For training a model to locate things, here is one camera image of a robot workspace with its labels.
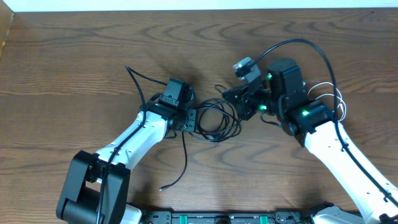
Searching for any white USB cable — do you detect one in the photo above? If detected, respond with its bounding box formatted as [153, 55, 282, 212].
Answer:
[307, 81, 347, 123]

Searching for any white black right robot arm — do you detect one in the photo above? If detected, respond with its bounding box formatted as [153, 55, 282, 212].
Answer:
[222, 57, 397, 223]

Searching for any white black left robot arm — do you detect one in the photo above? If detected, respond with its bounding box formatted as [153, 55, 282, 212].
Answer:
[56, 99, 197, 223]

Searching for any black USB cable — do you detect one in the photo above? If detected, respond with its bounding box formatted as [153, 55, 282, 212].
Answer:
[159, 83, 243, 192]

